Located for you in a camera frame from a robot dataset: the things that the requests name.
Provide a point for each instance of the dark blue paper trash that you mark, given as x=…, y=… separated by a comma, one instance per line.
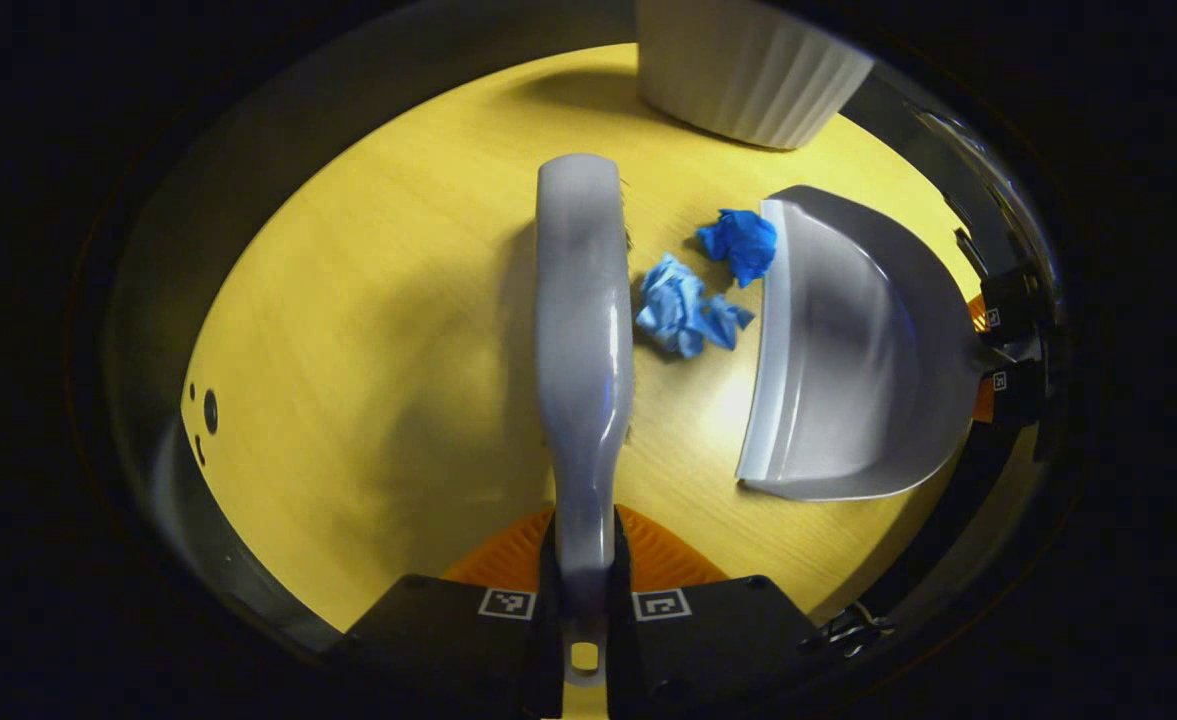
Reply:
x=743, y=240

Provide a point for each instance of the grey plastic dustpan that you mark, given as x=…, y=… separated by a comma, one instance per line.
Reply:
x=848, y=350

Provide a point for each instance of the light blue paper trash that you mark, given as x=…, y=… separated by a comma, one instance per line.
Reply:
x=683, y=310

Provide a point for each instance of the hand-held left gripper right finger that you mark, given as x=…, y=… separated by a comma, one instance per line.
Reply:
x=718, y=640

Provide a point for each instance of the yellow wooden desktop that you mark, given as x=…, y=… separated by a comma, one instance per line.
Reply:
x=368, y=350

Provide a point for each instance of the small grey broom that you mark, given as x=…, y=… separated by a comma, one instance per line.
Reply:
x=583, y=350

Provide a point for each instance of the white ribbed garbage bin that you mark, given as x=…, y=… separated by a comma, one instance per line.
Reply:
x=748, y=70

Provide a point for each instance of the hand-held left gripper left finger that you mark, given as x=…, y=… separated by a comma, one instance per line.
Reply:
x=448, y=640

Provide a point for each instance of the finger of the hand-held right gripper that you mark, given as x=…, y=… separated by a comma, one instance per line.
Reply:
x=1016, y=395
x=1008, y=300

